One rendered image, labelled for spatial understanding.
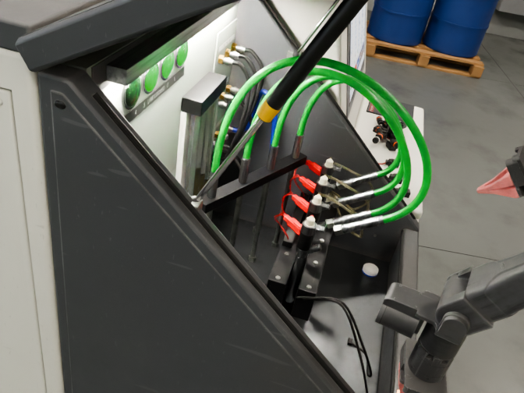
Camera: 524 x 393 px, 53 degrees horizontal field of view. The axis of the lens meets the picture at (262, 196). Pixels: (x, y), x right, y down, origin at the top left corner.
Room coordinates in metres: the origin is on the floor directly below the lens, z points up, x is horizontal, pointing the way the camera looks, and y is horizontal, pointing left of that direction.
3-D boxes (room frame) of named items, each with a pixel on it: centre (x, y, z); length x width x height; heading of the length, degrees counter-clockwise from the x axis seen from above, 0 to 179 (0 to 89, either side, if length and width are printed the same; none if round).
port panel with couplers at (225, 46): (1.10, 0.12, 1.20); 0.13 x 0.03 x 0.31; 171
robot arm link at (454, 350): (0.57, -0.30, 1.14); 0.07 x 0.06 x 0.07; 69
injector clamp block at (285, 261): (0.94, -0.12, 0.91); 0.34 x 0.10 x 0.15; 171
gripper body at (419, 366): (0.56, -0.30, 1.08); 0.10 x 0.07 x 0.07; 172
